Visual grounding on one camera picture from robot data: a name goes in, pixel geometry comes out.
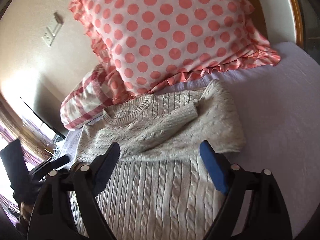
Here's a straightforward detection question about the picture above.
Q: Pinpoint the red checked pillow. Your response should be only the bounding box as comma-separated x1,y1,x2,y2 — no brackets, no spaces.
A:
60,63,123,130

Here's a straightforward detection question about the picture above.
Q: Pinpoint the pink polka dot pillow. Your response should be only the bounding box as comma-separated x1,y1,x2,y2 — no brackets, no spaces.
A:
69,0,280,104

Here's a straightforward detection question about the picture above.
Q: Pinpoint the dark bedside furniture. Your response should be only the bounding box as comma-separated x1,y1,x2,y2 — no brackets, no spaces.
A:
21,98,68,140

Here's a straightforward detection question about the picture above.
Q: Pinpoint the lilac bed sheet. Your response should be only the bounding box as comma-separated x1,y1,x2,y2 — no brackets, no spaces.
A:
56,41,320,240

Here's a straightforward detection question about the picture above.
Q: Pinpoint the beige cable-knit sweater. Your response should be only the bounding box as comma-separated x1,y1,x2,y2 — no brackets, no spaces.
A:
75,80,245,239

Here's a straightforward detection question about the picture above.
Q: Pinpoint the white wall socket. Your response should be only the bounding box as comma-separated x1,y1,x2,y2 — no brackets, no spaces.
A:
42,12,63,47

